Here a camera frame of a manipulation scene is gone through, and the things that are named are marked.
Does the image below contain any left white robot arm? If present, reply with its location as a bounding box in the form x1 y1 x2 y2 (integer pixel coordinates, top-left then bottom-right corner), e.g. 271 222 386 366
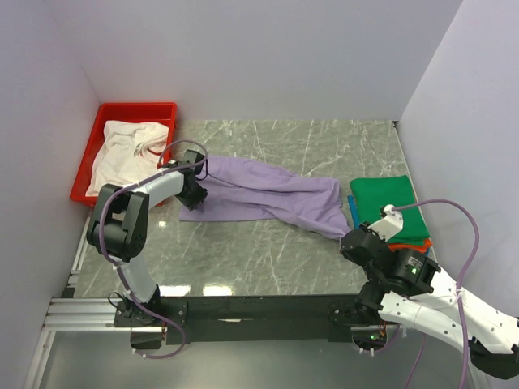
86 150 208 326

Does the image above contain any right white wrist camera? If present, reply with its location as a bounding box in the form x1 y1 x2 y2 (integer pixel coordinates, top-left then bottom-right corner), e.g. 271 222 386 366
369 204 404 242

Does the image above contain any white crumpled t shirt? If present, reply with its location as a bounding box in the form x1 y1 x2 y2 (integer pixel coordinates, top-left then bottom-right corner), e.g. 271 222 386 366
86 120 169 197

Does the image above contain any aluminium frame rail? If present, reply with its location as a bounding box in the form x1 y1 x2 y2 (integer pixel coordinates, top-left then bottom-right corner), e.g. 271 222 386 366
24 220 115 388

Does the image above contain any black base beam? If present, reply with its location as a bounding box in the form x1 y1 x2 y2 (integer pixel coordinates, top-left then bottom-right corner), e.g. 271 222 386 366
114 294 388 349

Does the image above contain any lavender t shirt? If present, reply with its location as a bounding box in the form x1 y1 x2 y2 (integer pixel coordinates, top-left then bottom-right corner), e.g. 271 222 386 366
178 155 351 240

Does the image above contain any green t shirt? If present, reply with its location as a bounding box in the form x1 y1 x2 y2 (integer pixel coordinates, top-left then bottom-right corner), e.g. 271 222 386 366
350 175 432 247

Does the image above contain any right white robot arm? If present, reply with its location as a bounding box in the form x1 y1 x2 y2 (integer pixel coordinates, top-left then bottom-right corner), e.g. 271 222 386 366
341 226 518 380

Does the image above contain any orange t shirt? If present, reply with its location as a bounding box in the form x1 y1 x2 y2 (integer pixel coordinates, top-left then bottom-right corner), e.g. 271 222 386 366
388 238 432 254

